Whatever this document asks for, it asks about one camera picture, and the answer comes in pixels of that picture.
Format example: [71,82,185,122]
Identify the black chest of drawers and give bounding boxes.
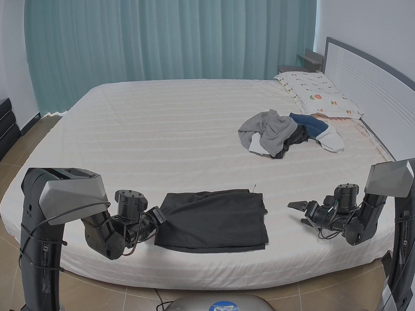
[0,97,21,161]

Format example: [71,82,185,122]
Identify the blue-green curtain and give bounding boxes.
[24,0,318,116]

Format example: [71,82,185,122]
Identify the black T-shirt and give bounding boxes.
[154,189,270,253]

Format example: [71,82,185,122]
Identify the bed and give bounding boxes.
[0,37,415,289]

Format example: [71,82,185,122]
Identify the white printed pillow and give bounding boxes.
[273,71,364,120]

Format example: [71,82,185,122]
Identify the black cable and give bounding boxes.
[152,289,172,311]

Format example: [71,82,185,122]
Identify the grey bedside table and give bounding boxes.
[279,48,324,74]

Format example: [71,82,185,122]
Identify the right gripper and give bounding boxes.
[288,200,326,230]

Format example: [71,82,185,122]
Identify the pile of clothes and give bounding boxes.
[238,109,345,159]

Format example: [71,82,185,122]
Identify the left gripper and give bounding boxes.
[144,207,167,232]

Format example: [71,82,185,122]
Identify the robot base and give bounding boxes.
[169,295,271,311]

